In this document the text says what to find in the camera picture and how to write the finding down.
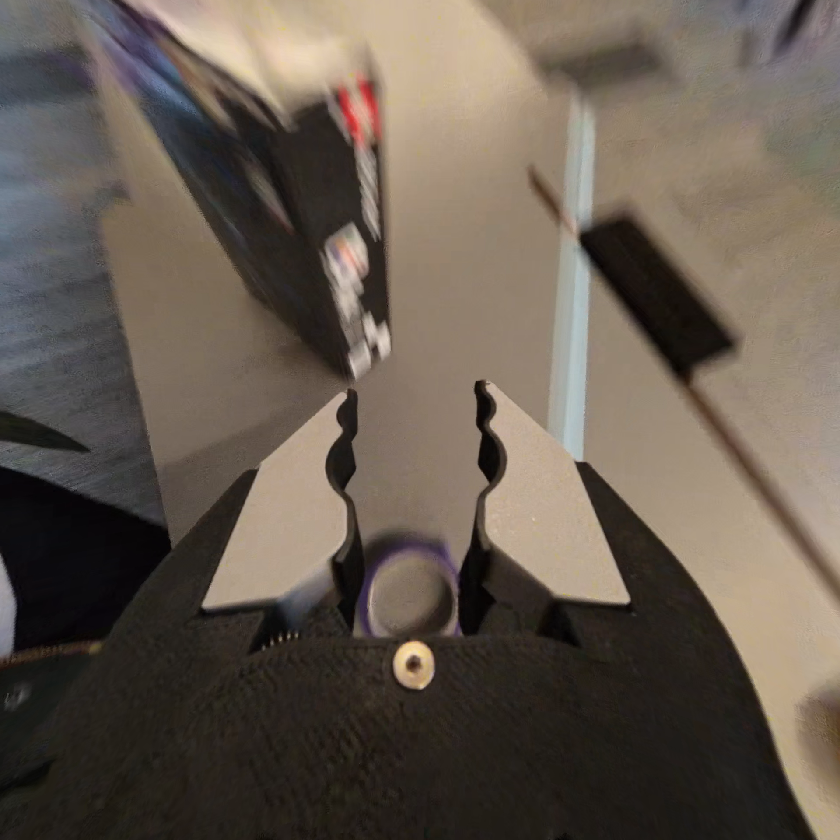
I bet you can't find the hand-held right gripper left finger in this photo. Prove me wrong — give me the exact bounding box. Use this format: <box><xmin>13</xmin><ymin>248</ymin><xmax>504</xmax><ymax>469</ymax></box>
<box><xmin>199</xmin><ymin>389</ymin><xmax>366</xmax><ymax>634</ymax></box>

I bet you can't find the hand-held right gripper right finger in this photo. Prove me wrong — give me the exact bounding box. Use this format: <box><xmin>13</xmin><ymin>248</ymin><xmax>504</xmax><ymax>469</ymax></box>
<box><xmin>459</xmin><ymin>379</ymin><xmax>632</xmax><ymax>636</ymax></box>

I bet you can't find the purple tape roll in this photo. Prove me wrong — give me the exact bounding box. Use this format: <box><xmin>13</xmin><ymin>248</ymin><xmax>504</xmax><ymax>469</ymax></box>
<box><xmin>354</xmin><ymin>535</ymin><xmax>460</xmax><ymax>636</ymax></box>

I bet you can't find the black tractor-print toy box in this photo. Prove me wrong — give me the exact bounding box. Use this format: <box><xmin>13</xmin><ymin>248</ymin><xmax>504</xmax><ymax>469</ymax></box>
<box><xmin>98</xmin><ymin>0</ymin><xmax>395</xmax><ymax>382</ymax></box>

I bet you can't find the person's dark jacket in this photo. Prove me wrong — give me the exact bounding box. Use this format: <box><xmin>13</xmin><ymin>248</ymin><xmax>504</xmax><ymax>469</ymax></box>
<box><xmin>0</xmin><ymin>410</ymin><xmax>172</xmax><ymax>756</ymax></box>

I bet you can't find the person's white shirt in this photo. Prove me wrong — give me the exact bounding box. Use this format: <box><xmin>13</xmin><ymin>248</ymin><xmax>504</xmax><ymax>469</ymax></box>
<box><xmin>0</xmin><ymin>558</ymin><xmax>17</xmax><ymax>657</ymax></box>

